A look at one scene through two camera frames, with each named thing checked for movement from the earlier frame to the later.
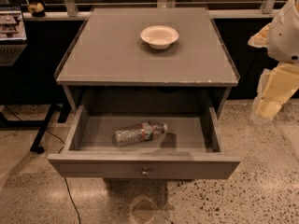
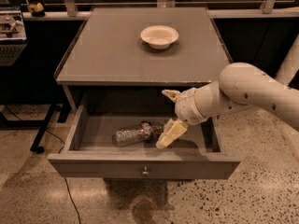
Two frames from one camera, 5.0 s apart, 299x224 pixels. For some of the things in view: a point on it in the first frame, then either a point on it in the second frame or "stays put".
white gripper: x=284 y=39 to x=186 y=107
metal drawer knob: x=145 y=173 stays put
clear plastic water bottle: x=141 y=132 stays put
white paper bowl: x=159 y=36 stays put
